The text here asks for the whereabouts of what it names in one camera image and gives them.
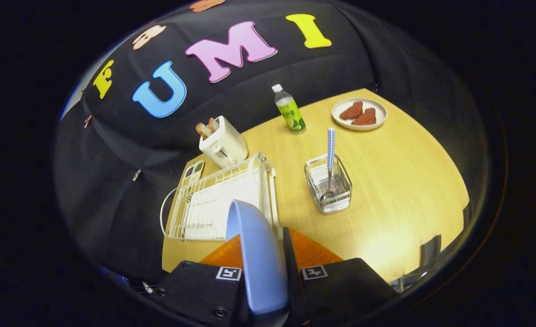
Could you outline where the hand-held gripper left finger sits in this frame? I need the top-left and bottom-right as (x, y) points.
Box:
(152, 233), (253, 327)

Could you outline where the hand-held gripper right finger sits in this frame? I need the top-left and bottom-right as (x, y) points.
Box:
(282, 226), (398, 327)

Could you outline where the light blue plate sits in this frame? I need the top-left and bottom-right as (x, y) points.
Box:
(225, 199), (289, 316)

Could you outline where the white wire dish rack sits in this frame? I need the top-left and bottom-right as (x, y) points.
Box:
(160, 153), (283, 241)

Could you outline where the silver wire basket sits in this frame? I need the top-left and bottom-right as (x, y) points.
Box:
(304, 154), (353, 214)

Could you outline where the blue checkered handle spoon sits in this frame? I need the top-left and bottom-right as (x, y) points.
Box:
(320, 128), (337, 203)

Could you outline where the white divided seasoning dish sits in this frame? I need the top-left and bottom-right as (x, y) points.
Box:
(181, 160), (205, 187)

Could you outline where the white round plate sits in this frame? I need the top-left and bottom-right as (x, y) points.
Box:
(331, 98), (388, 132)

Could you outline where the dark chair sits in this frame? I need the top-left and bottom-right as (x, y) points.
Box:
(388, 200), (473, 293)

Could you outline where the white toaster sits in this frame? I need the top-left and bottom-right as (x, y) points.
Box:
(199, 116), (248, 169)

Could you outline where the green label drink bottle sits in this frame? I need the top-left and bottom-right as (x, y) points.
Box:
(271, 84), (307, 134)

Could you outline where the reddish brown meat piece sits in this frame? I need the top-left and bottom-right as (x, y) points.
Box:
(351, 108), (377, 126)
(339, 101), (364, 121)

